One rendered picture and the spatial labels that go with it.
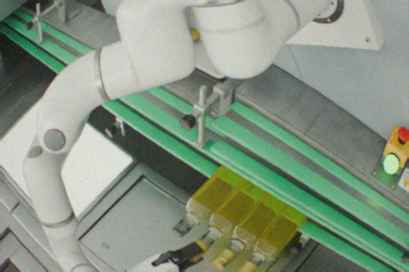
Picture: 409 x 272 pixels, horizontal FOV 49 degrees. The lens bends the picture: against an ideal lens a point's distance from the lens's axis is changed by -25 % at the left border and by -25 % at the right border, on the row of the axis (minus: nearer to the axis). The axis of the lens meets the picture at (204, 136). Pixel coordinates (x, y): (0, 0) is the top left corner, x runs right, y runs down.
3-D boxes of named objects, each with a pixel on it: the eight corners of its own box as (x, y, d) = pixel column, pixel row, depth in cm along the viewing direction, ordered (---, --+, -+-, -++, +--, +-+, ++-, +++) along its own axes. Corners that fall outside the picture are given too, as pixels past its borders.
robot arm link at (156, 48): (118, 81, 85) (96, 0, 77) (271, 45, 83) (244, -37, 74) (110, 112, 77) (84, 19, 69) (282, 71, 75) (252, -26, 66)
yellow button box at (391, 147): (389, 141, 111) (379, 162, 107) (396, 120, 105) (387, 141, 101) (407, 155, 108) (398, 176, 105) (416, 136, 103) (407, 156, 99)
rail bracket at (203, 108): (215, 120, 128) (178, 156, 122) (219, 65, 115) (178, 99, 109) (227, 127, 127) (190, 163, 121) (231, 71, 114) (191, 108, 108)
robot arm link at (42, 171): (108, 223, 86) (115, 179, 99) (73, 102, 76) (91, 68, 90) (34, 224, 87) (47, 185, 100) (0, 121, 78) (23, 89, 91)
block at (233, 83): (235, 95, 130) (215, 114, 127) (237, 66, 123) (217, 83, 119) (248, 103, 129) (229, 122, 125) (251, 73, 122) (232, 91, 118)
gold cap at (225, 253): (222, 252, 113) (209, 264, 111) (224, 245, 111) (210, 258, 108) (235, 259, 112) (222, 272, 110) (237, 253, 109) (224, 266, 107)
